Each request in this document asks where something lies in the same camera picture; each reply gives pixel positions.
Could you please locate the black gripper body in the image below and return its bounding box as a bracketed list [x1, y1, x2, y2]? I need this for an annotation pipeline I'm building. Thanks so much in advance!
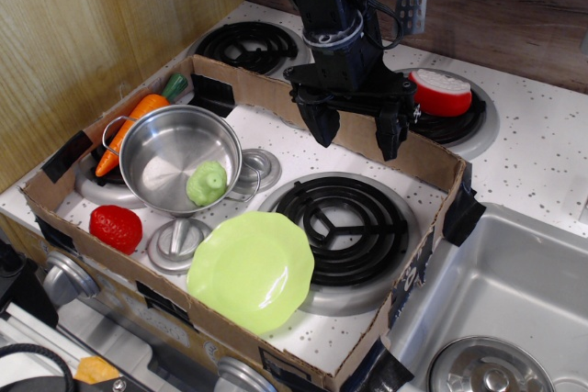
[284, 31, 418, 119]

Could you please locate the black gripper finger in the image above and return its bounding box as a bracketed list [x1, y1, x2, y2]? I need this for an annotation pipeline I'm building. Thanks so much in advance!
[376, 106, 408, 161]
[297, 103, 340, 148]

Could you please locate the light green toy broccoli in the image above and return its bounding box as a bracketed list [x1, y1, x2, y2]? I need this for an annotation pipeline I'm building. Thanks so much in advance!
[186, 161, 228, 207]

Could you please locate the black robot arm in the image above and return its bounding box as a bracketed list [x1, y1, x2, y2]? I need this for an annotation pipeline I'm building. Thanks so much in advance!
[284, 0, 418, 161]

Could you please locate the red and white toy cheese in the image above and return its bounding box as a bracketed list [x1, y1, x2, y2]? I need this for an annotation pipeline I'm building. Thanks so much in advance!
[408, 69, 472, 118]

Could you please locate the grey middle stove knob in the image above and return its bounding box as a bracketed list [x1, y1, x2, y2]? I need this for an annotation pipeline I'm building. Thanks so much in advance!
[233, 149, 282, 195]

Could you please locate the grey stove knob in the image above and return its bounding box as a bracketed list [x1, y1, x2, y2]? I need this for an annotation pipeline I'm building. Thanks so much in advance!
[147, 218, 211, 274]
[233, 149, 282, 195]

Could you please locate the back right black burner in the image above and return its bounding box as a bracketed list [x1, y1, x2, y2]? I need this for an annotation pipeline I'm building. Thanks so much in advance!
[411, 68, 500, 162]

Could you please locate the black burner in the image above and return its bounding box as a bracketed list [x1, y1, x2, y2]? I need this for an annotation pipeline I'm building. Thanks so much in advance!
[260, 173, 420, 317]
[187, 21, 311, 80]
[74, 136, 160, 209]
[411, 68, 500, 162]

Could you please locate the back left black burner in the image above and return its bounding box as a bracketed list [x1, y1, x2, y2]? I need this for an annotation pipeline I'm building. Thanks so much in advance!
[187, 21, 311, 80]

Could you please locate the grey toy spatula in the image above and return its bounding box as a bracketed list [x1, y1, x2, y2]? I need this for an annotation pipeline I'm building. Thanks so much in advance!
[395, 0, 427, 36]

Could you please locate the brown cardboard fence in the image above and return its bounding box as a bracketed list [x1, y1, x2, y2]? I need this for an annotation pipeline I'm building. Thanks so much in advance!
[23, 55, 470, 391]

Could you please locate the front right black burner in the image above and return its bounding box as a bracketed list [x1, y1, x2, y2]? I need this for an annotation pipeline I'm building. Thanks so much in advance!
[260, 173, 420, 317]

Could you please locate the orange toy carrot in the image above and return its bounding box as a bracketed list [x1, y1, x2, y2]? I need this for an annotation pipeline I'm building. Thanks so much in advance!
[95, 73, 189, 177]

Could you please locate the light green plastic plate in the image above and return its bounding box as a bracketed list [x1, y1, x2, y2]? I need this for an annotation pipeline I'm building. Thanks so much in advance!
[187, 211, 314, 335]

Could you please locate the small steel pot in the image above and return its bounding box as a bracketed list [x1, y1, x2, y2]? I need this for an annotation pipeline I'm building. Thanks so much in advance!
[102, 105, 243, 217]

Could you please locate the steel sink basin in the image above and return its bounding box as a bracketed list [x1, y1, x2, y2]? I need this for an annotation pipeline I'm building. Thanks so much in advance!
[387, 204, 587, 391]

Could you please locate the grey front stove knob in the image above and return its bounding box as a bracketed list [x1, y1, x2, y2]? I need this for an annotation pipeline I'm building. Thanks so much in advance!
[147, 218, 211, 274]

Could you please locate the front left black burner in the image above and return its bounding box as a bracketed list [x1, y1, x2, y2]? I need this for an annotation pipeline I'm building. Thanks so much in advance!
[74, 136, 160, 209]

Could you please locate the red toy strawberry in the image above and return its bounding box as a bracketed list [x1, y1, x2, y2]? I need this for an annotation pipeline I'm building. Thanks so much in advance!
[89, 205, 143, 255]

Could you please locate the steel pot lid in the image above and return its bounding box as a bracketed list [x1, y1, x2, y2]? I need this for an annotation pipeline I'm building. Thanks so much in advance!
[426, 336, 555, 392]

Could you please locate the grey oven knob right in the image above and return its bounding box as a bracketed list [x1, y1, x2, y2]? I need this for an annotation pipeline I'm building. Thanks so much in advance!
[213, 356, 277, 392]

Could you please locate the grey oven knob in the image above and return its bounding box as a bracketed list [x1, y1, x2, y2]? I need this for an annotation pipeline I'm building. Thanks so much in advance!
[213, 356, 277, 392]
[43, 252, 100, 307]

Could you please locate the grey oven knob left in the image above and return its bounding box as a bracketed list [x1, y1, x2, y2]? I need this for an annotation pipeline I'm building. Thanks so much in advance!
[43, 252, 100, 307]

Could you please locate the yellow orange object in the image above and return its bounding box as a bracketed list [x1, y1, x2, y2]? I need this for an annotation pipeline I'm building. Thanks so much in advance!
[73, 356, 120, 385]

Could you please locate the black cable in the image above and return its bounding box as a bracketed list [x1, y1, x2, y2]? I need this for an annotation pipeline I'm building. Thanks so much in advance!
[0, 342, 76, 392]

